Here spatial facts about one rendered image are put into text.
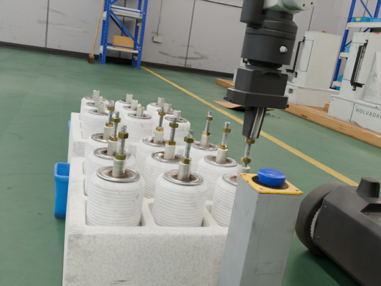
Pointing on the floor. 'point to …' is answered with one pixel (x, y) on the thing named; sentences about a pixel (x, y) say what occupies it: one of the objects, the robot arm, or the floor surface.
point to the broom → (95, 38)
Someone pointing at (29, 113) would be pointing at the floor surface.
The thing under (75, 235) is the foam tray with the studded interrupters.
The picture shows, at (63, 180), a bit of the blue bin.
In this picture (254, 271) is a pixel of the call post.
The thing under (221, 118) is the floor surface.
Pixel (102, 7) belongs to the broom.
